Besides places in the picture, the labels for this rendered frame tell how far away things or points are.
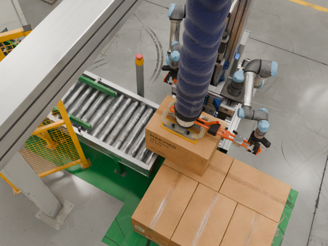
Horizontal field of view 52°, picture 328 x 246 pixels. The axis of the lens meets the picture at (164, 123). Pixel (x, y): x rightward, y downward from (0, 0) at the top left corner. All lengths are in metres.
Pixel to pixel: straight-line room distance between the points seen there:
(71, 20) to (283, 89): 4.13
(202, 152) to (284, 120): 1.90
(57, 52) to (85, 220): 3.11
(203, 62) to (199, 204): 1.53
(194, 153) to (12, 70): 2.20
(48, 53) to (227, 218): 2.68
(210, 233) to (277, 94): 2.25
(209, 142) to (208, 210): 0.69
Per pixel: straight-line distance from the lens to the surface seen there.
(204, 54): 2.00
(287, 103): 4.62
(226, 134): 2.73
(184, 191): 3.20
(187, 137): 2.80
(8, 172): 2.58
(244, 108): 2.50
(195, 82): 2.20
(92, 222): 3.71
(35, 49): 0.74
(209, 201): 3.20
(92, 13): 0.78
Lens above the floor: 3.57
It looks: 60 degrees down
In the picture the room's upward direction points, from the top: 5 degrees clockwise
